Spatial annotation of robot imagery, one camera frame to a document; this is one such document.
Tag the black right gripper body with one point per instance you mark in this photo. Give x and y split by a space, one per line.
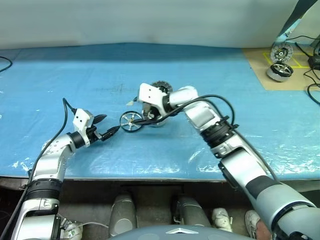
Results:
151 112

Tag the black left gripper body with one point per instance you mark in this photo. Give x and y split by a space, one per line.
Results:
95 135

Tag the motor housing with copper stator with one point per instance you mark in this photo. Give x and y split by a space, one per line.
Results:
160 123

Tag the spoked silver rotor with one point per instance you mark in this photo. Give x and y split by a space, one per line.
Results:
130 122

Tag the finned round motor lid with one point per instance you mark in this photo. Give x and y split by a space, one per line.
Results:
165 86

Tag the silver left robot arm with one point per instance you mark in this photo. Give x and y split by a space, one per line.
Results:
50 160

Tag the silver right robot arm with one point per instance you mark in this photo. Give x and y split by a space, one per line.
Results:
200 117

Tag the spare spoked motor rotor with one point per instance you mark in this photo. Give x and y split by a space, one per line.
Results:
278 72

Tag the spare finned motor lid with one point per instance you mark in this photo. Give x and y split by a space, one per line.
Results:
281 52

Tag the white paper scrap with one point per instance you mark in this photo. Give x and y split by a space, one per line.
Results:
130 103

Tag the blue plastic table cover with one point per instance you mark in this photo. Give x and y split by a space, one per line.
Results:
62 82

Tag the dark rounded robot leg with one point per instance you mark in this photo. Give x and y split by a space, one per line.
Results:
123 212
191 212

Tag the brown cardboard sheet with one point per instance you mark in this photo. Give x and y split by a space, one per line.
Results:
257 65

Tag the grey robot torso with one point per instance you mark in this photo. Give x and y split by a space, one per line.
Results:
180 235

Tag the black power adapter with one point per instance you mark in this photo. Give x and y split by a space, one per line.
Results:
315 62

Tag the grey board stand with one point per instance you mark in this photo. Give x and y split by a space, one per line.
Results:
310 15

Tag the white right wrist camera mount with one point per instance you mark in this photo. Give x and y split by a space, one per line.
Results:
150 93

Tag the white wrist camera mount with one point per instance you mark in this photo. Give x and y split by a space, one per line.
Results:
81 118
150 93

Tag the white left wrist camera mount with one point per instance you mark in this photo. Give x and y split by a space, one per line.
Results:
81 118

